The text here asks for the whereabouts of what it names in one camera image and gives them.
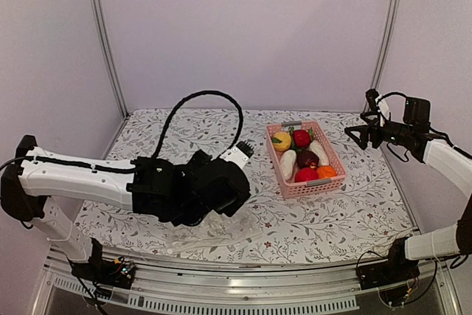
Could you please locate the aluminium frame post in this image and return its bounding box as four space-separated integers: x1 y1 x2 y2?
368 0 406 91
90 0 129 120

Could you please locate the pink plastic basket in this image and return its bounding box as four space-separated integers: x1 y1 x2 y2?
266 121 347 198

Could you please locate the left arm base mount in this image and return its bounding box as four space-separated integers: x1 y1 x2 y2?
69 257 136 290

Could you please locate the red toy tomato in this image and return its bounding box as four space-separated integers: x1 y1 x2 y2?
294 167 319 183

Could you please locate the yellow toy fruit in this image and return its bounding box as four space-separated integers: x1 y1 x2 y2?
271 131 292 153

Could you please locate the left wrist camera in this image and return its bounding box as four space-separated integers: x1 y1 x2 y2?
220 141 254 170

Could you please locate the white toy radish left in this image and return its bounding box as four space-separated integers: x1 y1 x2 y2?
280 150 296 181

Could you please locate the floral patterned table mat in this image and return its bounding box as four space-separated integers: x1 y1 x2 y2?
75 111 417 263

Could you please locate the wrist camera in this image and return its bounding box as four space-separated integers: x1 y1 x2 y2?
220 141 254 170
366 89 391 127

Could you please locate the aluminium front rail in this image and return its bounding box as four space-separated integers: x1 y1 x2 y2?
28 247 470 314

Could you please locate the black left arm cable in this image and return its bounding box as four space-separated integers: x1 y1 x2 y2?
150 89 245 163

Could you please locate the dark red toy fruit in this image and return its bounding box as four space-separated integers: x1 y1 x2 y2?
296 150 319 169

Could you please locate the red toy strawberry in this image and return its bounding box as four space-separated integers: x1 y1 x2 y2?
292 129 311 148

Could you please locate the right aluminium frame post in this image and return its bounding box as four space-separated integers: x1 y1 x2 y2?
368 0 406 91

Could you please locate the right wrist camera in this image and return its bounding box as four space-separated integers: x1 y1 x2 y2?
366 89 391 127

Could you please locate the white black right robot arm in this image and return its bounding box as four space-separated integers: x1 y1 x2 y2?
344 89 471 283

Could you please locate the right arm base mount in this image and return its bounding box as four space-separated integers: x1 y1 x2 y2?
355 260 420 290

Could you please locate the white toy radish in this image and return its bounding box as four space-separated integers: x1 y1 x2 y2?
280 150 296 181
308 139 330 166

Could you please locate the left aluminium frame post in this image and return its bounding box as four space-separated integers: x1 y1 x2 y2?
90 0 129 120

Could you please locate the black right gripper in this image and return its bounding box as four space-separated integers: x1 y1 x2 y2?
346 111 414 150

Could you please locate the white toy radish right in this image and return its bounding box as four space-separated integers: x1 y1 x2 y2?
308 139 330 166

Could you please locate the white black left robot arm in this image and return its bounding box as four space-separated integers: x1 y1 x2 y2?
1 135 254 281

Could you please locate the orange toy fruit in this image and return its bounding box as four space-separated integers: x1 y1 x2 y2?
316 165 338 179

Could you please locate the clear zip top bag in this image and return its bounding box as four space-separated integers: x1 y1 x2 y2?
166 207 263 254

